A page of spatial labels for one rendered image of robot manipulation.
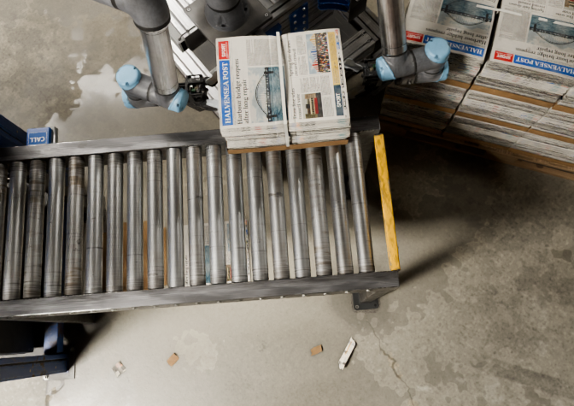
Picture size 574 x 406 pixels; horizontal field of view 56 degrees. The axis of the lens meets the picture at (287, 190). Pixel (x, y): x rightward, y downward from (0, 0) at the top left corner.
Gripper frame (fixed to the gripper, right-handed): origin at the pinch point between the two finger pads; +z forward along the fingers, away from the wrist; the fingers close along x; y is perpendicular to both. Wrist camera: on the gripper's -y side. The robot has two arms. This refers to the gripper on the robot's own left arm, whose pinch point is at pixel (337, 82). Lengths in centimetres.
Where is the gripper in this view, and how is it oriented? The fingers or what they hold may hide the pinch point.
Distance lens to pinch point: 184.4
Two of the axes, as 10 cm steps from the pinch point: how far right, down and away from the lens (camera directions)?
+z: -10.0, 0.9, 0.3
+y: -0.5, -2.6, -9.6
